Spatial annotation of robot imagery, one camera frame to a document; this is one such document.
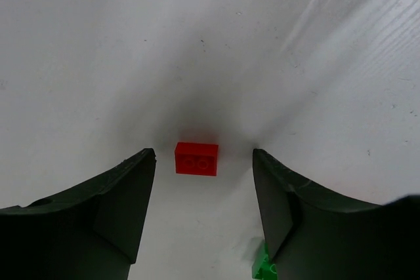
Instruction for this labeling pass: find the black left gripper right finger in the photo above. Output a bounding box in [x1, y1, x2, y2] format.
[253, 149, 419, 279]

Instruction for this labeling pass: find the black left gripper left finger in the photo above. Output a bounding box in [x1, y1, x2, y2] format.
[1, 148, 156, 279]

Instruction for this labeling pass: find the green flat lego plate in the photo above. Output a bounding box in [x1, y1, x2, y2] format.
[251, 243, 278, 280]

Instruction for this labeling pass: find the small red lego plate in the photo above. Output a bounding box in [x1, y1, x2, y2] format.
[175, 142, 219, 176]

